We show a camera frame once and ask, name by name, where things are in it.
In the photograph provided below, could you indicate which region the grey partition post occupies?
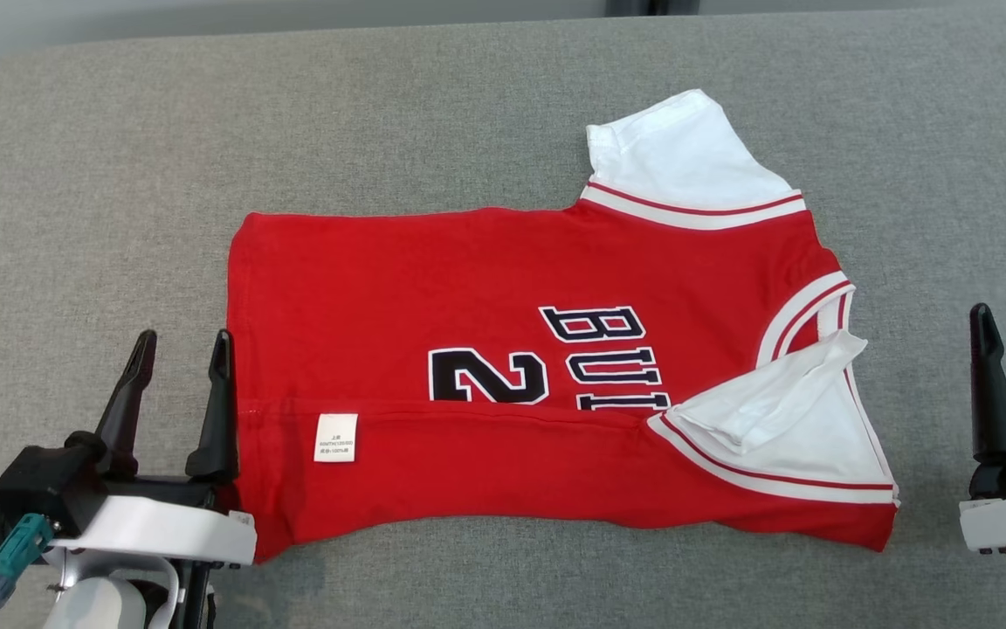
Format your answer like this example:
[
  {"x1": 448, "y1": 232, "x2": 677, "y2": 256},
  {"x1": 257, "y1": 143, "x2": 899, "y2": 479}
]
[{"x1": 605, "y1": 0, "x2": 700, "y2": 17}]

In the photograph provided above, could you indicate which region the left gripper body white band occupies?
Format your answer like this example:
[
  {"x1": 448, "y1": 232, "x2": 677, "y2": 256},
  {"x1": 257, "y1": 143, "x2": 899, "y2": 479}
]
[{"x1": 47, "y1": 472, "x2": 258, "y2": 629}]

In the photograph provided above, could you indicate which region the red white jersey shirt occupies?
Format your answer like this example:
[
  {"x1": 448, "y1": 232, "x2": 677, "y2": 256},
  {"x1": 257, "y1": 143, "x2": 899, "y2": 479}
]
[{"x1": 225, "y1": 87, "x2": 901, "y2": 564}]

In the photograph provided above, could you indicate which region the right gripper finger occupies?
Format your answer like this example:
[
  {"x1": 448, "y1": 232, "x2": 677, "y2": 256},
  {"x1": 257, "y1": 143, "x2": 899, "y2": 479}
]
[{"x1": 969, "y1": 303, "x2": 1006, "y2": 464}]

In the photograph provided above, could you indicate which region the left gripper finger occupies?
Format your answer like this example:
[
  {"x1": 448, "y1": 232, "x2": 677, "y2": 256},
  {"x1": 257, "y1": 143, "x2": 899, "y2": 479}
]
[
  {"x1": 185, "y1": 329, "x2": 240, "y2": 481},
  {"x1": 94, "y1": 329, "x2": 158, "y2": 477}
]

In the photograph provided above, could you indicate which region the teal cable connector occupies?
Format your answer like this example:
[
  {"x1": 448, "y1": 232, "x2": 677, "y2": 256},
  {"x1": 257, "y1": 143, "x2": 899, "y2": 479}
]
[{"x1": 0, "y1": 514, "x2": 57, "y2": 610}]

